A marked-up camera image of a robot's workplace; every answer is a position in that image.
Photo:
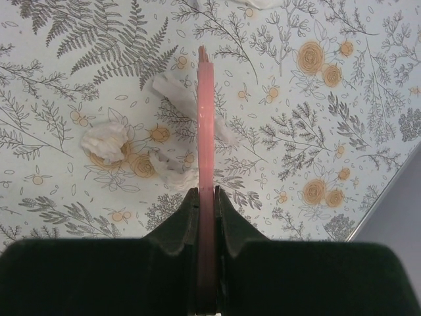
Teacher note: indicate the small white paper scrap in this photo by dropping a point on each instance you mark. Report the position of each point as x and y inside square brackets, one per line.
[105, 141]

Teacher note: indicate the white paper scrap near bottle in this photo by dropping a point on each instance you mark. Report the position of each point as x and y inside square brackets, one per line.
[172, 174]

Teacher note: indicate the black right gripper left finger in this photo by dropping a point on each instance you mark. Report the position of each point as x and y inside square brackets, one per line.
[152, 275]

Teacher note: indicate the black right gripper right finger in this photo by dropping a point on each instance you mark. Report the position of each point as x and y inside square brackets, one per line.
[260, 276]

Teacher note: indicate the crumpled white paper scrap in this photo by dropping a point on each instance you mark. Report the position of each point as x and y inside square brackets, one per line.
[261, 4]

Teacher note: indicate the pink hand brush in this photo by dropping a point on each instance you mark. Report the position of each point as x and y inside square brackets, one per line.
[206, 290]

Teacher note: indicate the white paper scrap under gripper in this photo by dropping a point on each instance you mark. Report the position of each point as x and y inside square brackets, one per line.
[184, 101]

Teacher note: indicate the floral table mat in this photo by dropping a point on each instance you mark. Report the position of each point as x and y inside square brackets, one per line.
[324, 97]

